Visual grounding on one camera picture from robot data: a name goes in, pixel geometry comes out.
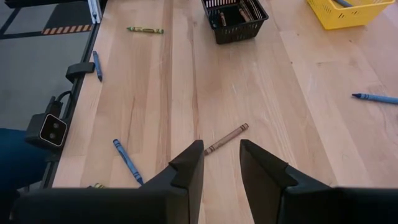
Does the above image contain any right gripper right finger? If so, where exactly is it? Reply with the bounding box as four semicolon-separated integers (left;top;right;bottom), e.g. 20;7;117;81
239;139;398;224

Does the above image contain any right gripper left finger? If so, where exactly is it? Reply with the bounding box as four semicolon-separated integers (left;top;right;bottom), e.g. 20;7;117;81
12;139;205;224

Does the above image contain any black edge clamp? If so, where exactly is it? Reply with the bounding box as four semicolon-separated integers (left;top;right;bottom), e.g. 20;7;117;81
65;61;96;84

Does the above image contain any yellow plastic basket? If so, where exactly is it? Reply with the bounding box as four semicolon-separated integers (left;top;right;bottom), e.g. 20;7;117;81
306;0;396;31

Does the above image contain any black plastic basket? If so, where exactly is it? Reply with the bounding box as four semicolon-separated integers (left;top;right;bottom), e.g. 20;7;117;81
200;0;270;45

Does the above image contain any black table-level camera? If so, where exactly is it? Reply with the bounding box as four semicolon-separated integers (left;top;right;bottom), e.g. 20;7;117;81
24;96;74;150

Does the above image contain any silver aluminium rail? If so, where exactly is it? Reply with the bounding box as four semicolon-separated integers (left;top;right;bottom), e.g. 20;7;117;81
86;0;103;25

